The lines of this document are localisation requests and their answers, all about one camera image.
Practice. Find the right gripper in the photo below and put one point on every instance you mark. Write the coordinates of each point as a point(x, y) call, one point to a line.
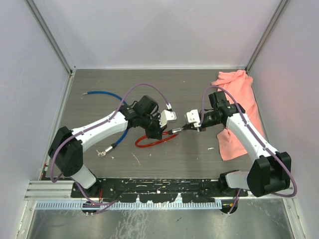
point(189, 126)

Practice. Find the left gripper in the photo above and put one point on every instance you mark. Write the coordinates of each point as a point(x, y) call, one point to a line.
point(157, 132)

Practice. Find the red cable lock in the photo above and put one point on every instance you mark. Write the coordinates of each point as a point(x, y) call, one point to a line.
point(168, 135)

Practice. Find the blue cable lock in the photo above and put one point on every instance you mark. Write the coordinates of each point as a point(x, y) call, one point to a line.
point(115, 144)

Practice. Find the blue lock keys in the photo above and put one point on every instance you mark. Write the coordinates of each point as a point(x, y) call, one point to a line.
point(101, 154)

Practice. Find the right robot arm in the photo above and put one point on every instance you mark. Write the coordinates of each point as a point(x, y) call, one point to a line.
point(270, 172)

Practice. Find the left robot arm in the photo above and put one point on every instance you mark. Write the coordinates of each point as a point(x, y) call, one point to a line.
point(69, 145)

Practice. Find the pink cloth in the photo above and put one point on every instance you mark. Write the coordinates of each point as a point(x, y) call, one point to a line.
point(239, 85)

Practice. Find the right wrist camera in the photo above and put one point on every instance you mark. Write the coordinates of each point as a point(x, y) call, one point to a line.
point(192, 117)

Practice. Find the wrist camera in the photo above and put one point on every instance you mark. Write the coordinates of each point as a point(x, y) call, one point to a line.
point(192, 117)
point(167, 116)

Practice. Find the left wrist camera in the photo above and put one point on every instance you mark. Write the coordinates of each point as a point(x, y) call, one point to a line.
point(167, 116)

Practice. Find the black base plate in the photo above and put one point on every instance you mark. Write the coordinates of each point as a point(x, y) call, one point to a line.
point(154, 190)

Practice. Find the slotted cable duct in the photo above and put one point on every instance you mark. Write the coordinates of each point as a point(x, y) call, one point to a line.
point(80, 205)

